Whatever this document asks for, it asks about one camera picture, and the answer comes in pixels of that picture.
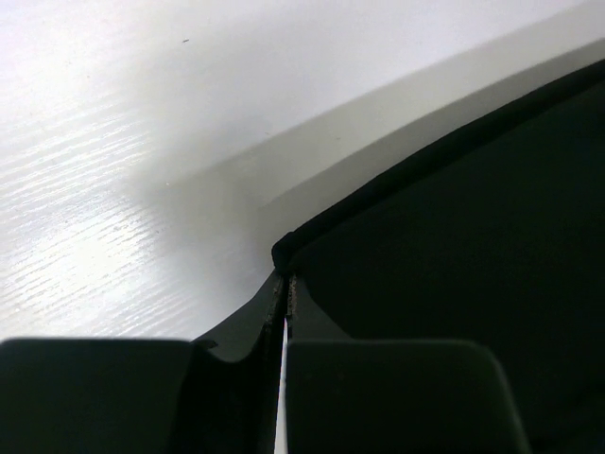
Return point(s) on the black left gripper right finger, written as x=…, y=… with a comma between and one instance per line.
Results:
x=344, y=395

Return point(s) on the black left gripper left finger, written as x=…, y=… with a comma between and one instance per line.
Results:
x=217, y=393

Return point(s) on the black skirt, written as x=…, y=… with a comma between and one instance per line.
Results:
x=494, y=234

